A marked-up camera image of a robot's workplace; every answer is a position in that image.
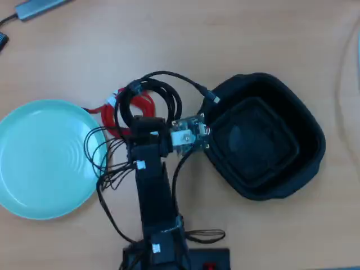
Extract black square bowl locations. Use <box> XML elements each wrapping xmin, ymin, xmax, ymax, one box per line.
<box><xmin>201</xmin><ymin>72</ymin><xmax>327</xmax><ymax>201</ymax></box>

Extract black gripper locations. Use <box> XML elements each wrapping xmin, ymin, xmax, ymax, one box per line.
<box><xmin>128</xmin><ymin>115</ymin><xmax>172</xmax><ymax>156</ymax></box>

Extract looped thin black wire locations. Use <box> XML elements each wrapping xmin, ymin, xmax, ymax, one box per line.
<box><xmin>185</xmin><ymin>229</ymin><xmax>227</xmax><ymax>244</ymax></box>

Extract white cable tie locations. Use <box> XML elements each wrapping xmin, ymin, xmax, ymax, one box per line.
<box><xmin>106</xmin><ymin>92</ymin><xmax>119</xmax><ymax>107</ymax></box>

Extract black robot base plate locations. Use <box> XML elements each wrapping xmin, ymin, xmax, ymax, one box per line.
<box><xmin>186</xmin><ymin>247</ymin><xmax>232</xmax><ymax>270</ymax></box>

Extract green round bowl plate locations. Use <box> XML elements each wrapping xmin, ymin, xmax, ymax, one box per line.
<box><xmin>0</xmin><ymin>98</ymin><xmax>108</xmax><ymax>221</ymax></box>

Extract black hub cable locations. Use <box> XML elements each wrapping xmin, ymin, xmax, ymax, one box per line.
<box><xmin>0</xmin><ymin>12</ymin><xmax>17</xmax><ymax>28</ymax></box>

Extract black charging cable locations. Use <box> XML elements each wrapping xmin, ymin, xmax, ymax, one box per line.
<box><xmin>113</xmin><ymin>70</ymin><xmax>222</xmax><ymax>136</ymax></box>

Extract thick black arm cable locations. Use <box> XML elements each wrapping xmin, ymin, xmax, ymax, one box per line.
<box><xmin>96</xmin><ymin>176</ymin><xmax>142</xmax><ymax>246</ymax></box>

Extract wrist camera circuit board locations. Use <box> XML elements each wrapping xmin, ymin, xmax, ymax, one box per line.
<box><xmin>169</xmin><ymin>112</ymin><xmax>212</xmax><ymax>156</ymax></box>

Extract red braided charging cable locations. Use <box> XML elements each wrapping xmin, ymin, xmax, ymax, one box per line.
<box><xmin>80</xmin><ymin>88</ymin><xmax>157</xmax><ymax>137</ymax></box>

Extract gray USB hub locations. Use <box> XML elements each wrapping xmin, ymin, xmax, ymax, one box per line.
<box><xmin>14</xmin><ymin>0</ymin><xmax>74</xmax><ymax>22</ymax></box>

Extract thin black arm wires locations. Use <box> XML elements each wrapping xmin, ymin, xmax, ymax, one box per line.
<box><xmin>83</xmin><ymin>125</ymin><xmax>142</xmax><ymax>192</ymax></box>

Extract black flat device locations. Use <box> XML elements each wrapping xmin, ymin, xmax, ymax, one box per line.
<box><xmin>0</xmin><ymin>31</ymin><xmax>10</xmax><ymax>53</ymax></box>

